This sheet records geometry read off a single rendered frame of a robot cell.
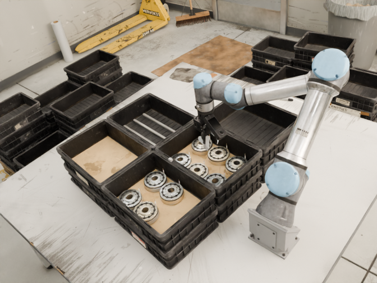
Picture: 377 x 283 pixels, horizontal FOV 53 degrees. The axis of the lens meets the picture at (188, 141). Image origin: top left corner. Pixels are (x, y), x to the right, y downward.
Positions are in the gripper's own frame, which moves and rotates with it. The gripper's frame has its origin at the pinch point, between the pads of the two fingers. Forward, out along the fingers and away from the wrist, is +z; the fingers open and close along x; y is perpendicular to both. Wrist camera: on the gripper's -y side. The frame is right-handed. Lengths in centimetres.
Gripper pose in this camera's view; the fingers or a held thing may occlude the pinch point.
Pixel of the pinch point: (212, 145)
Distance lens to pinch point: 169.8
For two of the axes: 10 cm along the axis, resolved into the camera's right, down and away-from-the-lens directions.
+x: -7.6, 4.9, -4.3
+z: 1.2, 7.6, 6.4
